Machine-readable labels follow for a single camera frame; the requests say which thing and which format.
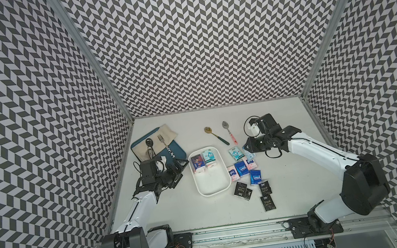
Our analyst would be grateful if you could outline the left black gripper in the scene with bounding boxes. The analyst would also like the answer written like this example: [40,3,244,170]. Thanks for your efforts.
[153,156,191,190]

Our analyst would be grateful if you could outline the cartoon dark blue tissue pack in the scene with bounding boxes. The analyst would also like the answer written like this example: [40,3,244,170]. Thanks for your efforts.
[190,154,207,174]

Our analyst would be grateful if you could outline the teal tissue pack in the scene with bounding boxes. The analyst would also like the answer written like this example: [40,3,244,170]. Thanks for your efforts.
[201,149,217,168]
[228,146,245,161]

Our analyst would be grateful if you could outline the white plastic storage box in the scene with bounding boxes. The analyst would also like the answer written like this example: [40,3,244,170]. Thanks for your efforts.
[189,146,232,198]

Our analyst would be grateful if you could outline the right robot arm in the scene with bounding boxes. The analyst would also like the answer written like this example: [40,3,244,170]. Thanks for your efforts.
[243,113,391,234]

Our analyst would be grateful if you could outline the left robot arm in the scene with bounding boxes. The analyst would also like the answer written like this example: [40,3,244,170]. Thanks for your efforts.
[100,156,193,248]

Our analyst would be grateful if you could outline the clear light blue tissue pack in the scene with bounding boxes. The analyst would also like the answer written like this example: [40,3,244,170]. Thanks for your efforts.
[244,150,256,161]

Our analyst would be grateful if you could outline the teal rectangular tray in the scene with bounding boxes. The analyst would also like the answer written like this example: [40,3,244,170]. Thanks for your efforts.
[130,125,187,164]

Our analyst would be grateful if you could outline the pink tissue pack right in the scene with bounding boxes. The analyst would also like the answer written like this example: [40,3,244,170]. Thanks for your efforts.
[244,159,258,171]

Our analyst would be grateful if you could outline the pink tissue pack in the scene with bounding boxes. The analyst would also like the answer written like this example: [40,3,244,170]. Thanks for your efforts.
[227,165,241,182]
[244,159,258,171]

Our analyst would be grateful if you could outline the black spoon on tray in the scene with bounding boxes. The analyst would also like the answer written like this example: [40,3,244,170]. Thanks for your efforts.
[145,138,156,159]

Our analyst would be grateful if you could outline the blue tissue pack lower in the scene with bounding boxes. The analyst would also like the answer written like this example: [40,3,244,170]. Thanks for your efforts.
[249,169,262,185]

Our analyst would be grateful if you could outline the blue tissue pack middle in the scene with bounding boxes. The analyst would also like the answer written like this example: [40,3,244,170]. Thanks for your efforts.
[234,161,250,177]

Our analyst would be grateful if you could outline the beige cloth napkin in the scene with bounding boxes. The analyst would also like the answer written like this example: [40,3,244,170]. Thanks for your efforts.
[146,124,177,148]

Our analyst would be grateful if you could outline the black sachet upper right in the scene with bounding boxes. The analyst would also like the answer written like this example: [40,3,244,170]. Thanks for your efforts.
[259,180,273,196]

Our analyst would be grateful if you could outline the pink tissue pack front left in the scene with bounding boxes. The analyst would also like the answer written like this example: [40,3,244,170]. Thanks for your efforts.
[227,165,241,182]

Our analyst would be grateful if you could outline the black sachet left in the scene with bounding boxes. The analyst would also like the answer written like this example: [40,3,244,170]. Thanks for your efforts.
[234,182,247,197]

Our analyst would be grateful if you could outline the small black sachet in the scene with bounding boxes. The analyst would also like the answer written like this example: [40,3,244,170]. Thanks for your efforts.
[243,188,253,200]

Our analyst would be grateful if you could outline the black sachet lower right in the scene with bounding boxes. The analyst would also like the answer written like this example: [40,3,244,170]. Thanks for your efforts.
[260,195,276,212]

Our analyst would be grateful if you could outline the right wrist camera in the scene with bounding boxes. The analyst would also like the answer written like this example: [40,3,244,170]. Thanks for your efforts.
[249,123,262,138]

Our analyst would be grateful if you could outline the silver spoon pink handle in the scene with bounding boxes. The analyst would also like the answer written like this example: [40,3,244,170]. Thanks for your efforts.
[222,121,238,145]

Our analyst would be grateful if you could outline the gold spoon green handle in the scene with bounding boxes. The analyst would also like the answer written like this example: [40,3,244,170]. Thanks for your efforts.
[204,126,230,145]

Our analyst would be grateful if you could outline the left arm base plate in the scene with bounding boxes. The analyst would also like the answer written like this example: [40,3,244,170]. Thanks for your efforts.
[165,232,193,248]

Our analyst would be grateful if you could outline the aluminium front rail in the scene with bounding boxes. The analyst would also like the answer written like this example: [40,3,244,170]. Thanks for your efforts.
[176,207,397,248]

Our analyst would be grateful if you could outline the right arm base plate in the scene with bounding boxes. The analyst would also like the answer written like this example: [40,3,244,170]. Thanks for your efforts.
[285,217,344,239]

